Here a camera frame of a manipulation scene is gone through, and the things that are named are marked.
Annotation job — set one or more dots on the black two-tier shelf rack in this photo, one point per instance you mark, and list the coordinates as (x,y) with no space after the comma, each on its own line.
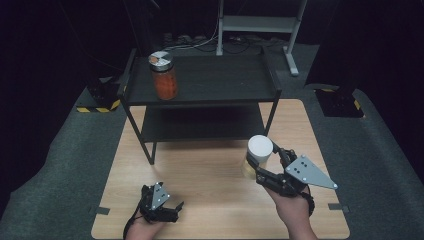
(216,78)

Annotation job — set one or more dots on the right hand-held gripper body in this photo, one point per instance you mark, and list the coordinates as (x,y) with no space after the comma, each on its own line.
(308,173)

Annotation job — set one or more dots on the silver lid jar orange contents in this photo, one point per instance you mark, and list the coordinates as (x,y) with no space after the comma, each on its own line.
(164,80)

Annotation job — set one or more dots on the white lid jar yellow contents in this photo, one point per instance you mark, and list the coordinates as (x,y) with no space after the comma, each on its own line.
(260,146)

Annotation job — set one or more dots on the grey metal stand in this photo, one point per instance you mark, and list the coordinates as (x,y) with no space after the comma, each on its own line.
(258,24)

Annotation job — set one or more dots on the person's right hand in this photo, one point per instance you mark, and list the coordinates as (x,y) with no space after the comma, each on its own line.
(293,210)

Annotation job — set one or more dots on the grey felt mat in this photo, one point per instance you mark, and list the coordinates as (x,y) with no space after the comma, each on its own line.
(63,153)

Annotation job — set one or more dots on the grey tape piece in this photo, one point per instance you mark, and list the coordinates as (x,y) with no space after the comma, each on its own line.
(101,210)
(337,207)

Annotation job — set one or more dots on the black power strip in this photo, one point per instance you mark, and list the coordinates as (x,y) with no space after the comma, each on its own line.
(181,39)

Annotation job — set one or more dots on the black base yellow striped edge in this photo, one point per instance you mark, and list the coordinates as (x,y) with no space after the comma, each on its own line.
(338,103)
(100,96)

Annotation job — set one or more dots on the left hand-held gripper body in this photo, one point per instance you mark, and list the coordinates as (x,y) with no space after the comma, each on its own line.
(159,196)

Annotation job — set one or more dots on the person's left hand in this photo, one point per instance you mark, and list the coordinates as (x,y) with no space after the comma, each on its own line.
(143,231)

